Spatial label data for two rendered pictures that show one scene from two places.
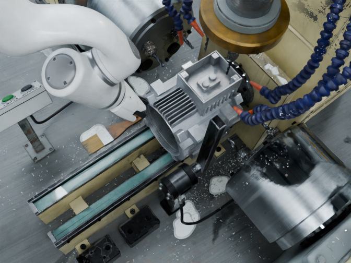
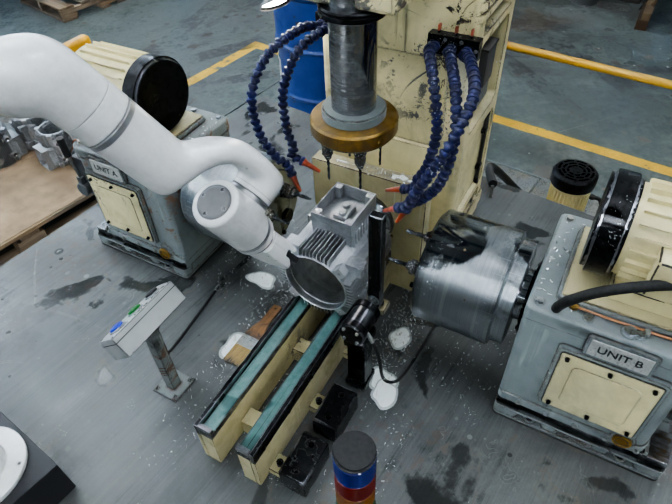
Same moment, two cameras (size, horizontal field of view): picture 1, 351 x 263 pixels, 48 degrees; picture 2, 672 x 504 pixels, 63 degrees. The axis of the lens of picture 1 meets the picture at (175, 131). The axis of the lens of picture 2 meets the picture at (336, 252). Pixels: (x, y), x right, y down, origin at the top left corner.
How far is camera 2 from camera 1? 42 cm
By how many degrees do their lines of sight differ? 21
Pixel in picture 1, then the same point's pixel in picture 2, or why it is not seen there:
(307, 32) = (415, 134)
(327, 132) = not seen: hidden behind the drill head
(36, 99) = (168, 297)
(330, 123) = not seen: hidden behind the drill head
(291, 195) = (479, 265)
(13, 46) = (173, 173)
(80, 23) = (224, 142)
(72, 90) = (233, 212)
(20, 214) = (183, 466)
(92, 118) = (223, 331)
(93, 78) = (246, 200)
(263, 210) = (461, 297)
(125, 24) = not seen: hidden behind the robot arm
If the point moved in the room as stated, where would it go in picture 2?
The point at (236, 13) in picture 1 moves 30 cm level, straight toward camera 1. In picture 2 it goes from (349, 115) to (374, 216)
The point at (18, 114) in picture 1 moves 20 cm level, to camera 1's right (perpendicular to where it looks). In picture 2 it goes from (153, 320) to (252, 298)
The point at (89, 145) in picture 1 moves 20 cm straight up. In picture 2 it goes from (233, 358) to (218, 305)
